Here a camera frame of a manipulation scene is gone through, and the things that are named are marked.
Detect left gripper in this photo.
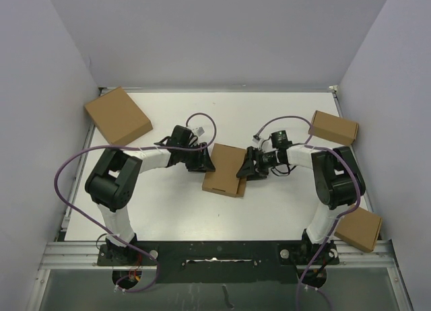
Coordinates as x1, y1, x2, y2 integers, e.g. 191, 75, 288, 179
180, 141, 215, 172

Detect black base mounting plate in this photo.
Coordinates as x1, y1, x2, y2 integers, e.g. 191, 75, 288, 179
97, 238, 339, 288

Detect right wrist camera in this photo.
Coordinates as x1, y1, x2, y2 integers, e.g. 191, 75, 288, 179
253, 134, 267, 148

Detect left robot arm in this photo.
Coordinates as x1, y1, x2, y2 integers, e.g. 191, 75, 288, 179
85, 125, 216, 265

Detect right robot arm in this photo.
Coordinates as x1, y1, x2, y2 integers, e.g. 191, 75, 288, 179
236, 131, 366, 263

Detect cardboard box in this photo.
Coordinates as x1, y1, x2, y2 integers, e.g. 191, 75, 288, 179
308, 110, 359, 146
201, 143, 246, 197
335, 207, 383, 253
84, 87, 153, 146

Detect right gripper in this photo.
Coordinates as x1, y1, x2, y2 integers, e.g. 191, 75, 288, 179
236, 147, 281, 181

